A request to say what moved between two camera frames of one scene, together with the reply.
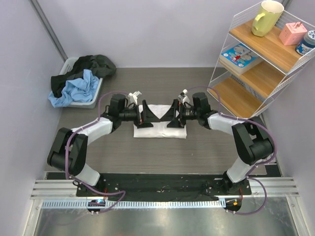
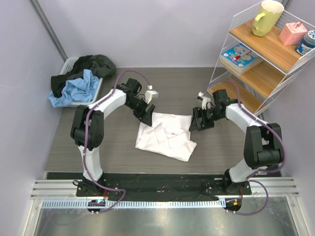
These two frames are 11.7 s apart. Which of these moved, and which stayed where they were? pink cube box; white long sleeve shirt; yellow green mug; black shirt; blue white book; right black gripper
Moved: white long sleeve shirt; right black gripper
Stayed: black shirt; pink cube box; yellow green mug; blue white book
